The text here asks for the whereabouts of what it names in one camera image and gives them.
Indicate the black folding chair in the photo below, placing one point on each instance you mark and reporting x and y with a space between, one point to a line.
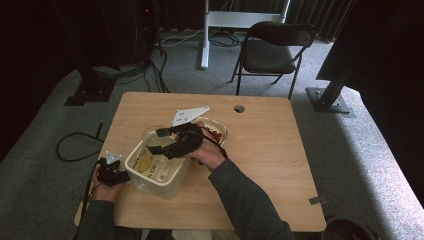
270 55

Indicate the grey tape piece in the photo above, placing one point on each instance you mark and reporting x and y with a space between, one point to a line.
317 200

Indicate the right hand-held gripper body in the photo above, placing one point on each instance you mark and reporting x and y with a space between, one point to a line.
188 138

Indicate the dark round bucket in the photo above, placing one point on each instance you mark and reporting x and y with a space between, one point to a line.
346 230

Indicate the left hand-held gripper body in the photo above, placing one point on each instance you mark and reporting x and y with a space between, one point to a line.
108 176

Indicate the person's right hand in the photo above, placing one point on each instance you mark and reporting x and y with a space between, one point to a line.
208 155

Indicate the pile of red beans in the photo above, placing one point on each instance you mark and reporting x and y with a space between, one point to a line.
218 135

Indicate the cream square bin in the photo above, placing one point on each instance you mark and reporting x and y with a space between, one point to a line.
156 173

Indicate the person's left hand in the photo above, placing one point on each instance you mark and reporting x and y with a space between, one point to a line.
105 193

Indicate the dark curtain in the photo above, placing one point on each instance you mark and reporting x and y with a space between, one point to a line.
316 16

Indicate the white desk frame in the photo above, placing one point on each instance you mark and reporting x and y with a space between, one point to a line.
233 19

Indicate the black metal stand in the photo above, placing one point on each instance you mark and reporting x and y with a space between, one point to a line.
330 100
91 88

